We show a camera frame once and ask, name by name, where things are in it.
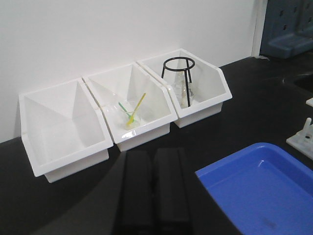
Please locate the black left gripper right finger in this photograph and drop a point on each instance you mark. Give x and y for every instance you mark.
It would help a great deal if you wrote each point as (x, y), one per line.
(171, 206)

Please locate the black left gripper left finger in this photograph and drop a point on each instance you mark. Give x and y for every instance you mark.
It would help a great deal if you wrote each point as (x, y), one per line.
(137, 216)

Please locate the white test tube rack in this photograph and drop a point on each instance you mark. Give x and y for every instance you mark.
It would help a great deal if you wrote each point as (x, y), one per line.
(303, 139)

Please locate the grey-blue pegboard drying rack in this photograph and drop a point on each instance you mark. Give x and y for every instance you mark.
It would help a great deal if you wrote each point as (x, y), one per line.
(288, 28)

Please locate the small clear dish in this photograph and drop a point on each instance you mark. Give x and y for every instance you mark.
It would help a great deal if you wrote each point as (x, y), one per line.
(123, 119)

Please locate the middle white storage bin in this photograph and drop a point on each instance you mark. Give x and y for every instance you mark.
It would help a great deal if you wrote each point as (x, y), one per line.
(126, 85)

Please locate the white storage bin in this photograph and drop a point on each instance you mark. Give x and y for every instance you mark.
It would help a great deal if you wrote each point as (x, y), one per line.
(209, 85)
(126, 85)
(63, 130)

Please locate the green plastic spatula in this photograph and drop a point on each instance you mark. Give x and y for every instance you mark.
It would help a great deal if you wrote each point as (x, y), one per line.
(124, 109)

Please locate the blue plastic tray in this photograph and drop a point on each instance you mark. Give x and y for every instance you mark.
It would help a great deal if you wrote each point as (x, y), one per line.
(263, 190)

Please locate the right white storage bin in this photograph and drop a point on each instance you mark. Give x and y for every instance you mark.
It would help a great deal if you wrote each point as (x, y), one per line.
(209, 85)

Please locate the clear glass flask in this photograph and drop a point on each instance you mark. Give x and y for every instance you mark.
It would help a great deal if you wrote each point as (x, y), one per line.
(180, 90)

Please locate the left white storage bin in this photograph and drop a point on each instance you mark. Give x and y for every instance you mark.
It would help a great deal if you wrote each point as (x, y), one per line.
(63, 130)

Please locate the black sink basin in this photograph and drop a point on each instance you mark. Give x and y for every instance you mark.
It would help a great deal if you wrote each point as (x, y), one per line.
(305, 82)

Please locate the black wire tripod stand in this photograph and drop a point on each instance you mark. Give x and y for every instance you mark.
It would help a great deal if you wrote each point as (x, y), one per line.
(182, 73)

